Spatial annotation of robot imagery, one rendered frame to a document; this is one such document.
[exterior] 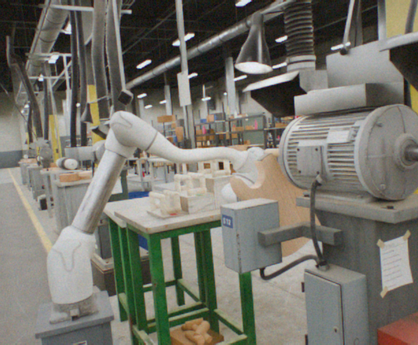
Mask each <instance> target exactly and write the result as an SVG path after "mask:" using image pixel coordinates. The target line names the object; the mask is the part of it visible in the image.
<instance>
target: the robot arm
mask: <svg viewBox="0 0 418 345"><path fill-rule="evenodd" d="M109 126H110V127H111V128H110V130H109V133H108V135H107V139H106V142H105V148H106V151H105V153H104V155H103V159H102V160H101V162H100V163H99V166H98V168H97V170H96V172H95V175H94V177H93V179H92V182H91V184H90V186H89V188H88V191H87V193H86V194H85V196H84V198H83V200H82V202H81V205H80V208H79V210H78V212H77V215H76V216H75V219H74V221H73V224H72V225H71V226H69V227H66V228H65V229H63V231H62V232H61V234H60V237H59V239H57V241H56V243H55V244H54V245H53V246H52V247H51V250H50V252H49V255H48V257H47V270H48V278H49V287H50V291H51V296H52V301H53V303H51V309H52V313H51V317H50V318H49V324H56V323H57V322H61V321H64V320H70V319H71V320H72V321H76V320H79V318H80V317H84V316H89V315H96V314H98V313H99V312H100V308H99V307H98V306H97V303H96V299H97V295H96V294H94V292H93V280H92V267H91V261H90V259H91V256H92V251H93V249H94V246H95V244H96V239H95V236H94V234H93V233H94V230H95V229H96V226H97V224H98V221H99V219H100V217H101V216H102V214H103V211H104V209H105V206H106V204H107V202H108V200H109V197H110V195H111V193H112V190H113V188H114V186H115V184H116V182H117V180H118V178H119V176H120V173H121V171H122V168H123V166H124V164H125V162H126V160H127V159H129V158H130V157H131V156H132V155H133V154H134V152H135V150H136V149H137V148H139V149H142V150H143V151H146V152H148V153H152V154H154V155H157V156H159V157H160V158H162V159H166V160H168V161H170V162H174V163H178V164H192V163H197V162H206V161H211V160H216V159H227V160H228V161H230V162H231V163H232V165H233V168H234V169H235V170H236V172H237V174H236V176H235V177H238V178H241V179H242V180H243V181H244V182H245V183H246V184H247V185H248V186H249V187H250V186H253V185H254V184H255V183H256V182H257V179H258V176H259V173H258V170H257V167H256V165H255V163H254V161H257V160H258V159H259V158H260V156H262V155H263V150H262V149H260V148H259V147H252V148H251V149H248V150H247V151H238V150H235V149H231V148H228V147H215V148H206V149H191V150H185V149H178V148H176V147H175V146H173V145H172V144H171V143H170V142H168V141H167V139H166V138H165V137H163V136H162V135H161V134H160V133H159V132H158V131H157V130H155V129H154V128H153V127H151V126H150V125H148V124H147V123H146V122H145V121H143V120H142V119H140V118H138V117H137V116H135V115H133V114H130V113H128V112H116V113H115V114H114V115H113V116H112V117H111V119H110V122H109ZM222 198H223V199H224V200H225V201H226V202H228V203H236V202H240V201H242V200H241V199H240V198H239V197H238V196H237V195H236V194H235V193H234V192H233V190H232V188H231V185H230V183H228V184H227V185H225V186H224V187H223V189H222Z"/></svg>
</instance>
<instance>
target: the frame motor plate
mask: <svg viewBox="0 0 418 345"><path fill-rule="evenodd" d="M295 200H296V205H297V206H301V207H304V208H309V205H310V204H309V202H310V196H309V194H305V195H304V196H298V197H296V198H295ZM309 209H310V208H309ZM315 209H316V210H321V211H325V212H332V213H337V214H345V215H349V216H356V217H361V218H368V219H373V220H376V221H380V222H388V223H393V224H395V223H398V222H403V221H406V220H410V219H411V218H416V217H418V194H411V195H410V196H408V197H406V198H405V199H402V200H396V201H394V200H387V199H383V200H379V201H374V202H370V203H357V202H352V201H342V200H337V199H327V198H322V197H316V202H315Z"/></svg>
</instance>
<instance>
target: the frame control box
mask: <svg viewBox="0 0 418 345"><path fill-rule="evenodd" d="M220 214H221V222H222V239H223V247H224V264H225V266H226V267H227V268H230V269H231V270H234V271H236V272H238V273H239V274H245V273H247V272H250V271H253V270H258V269H259V275H260V277H261V278H262V279H263V280H266V281H267V280H270V279H273V278H275V277H277V276H279V275H281V274H283V273H285V272H286V271H287V270H289V269H291V268H293V267H294V266H297V265H298V264H301V263H302V262H304V261H308V260H310V259H313V260H315V262H316V265H315V266H316V267H317V269H318V270H320V268H319V263H318V262H319V259H318V257H317V255H315V254H307V255H305V256H303V257H301V258H299V259H296V260H295V261H293V262H291V263H290V264H287V265H286V266H284V267H282V268H280V269H278V270H276V271H275V272H274V273H272V274H269V275H267V276H266V275H264V270H265V269H266V267H268V266H273V265H275V264H279V263H282V262H283V253H282V252H281V243H278V244H273V245H269V246H262V245H260V244H259V243H258V232H259V231H265V230H268V229H274V228H277V227H280V222H279V211H278V201H274V200H269V199H262V198H259V199H252V200H247V201H240V202H236V203H229V204H224V205H221V206H220Z"/></svg>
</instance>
